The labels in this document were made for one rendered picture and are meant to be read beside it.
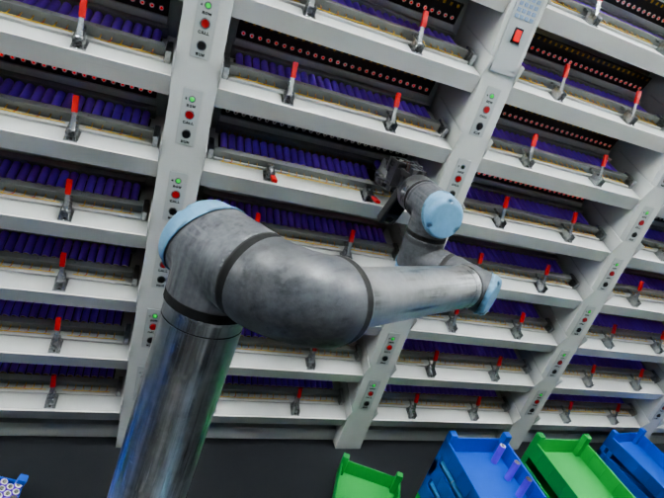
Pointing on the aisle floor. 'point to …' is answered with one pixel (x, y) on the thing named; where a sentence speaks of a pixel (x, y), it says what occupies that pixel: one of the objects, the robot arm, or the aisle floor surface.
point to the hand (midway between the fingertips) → (381, 174)
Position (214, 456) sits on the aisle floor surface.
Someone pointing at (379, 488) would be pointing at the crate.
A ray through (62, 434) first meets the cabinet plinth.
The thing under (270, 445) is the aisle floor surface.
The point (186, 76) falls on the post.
